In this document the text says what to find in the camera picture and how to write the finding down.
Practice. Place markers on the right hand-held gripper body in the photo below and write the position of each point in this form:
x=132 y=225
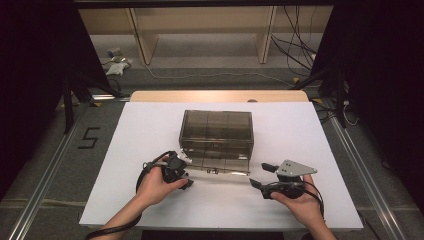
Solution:
x=295 y=169

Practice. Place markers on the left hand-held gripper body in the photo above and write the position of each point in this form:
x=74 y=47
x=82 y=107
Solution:
x=173 y=168

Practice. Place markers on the smoky transparent drawer cabinet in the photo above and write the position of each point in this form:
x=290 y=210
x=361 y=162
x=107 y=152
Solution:
x=216 y=128

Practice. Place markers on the person's left hand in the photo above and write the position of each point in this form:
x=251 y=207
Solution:
x=153 y=190

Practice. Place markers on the person's right hand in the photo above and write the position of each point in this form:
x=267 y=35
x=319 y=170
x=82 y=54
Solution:
x=305 y=206

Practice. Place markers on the black metal stand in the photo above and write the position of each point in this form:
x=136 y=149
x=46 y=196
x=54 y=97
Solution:
x=338 y=96
x=68 y=103

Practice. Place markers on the white crumpled cloth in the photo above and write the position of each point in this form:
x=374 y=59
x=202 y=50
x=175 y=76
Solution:
x=116 y=68

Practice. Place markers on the black curtain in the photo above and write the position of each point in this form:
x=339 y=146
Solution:
x=383 y=83
x=26 y=83

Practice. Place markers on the small grey box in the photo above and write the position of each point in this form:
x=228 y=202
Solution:
x=114 y=52

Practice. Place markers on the black overhead bar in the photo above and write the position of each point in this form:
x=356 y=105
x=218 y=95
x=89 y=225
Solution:
x=200 y=3

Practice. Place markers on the aluminium floor rail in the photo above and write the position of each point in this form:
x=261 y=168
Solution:
x=366 y=183
x=43 y=186

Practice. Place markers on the light wooden shelf frame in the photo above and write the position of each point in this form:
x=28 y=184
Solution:
x=146 y=40

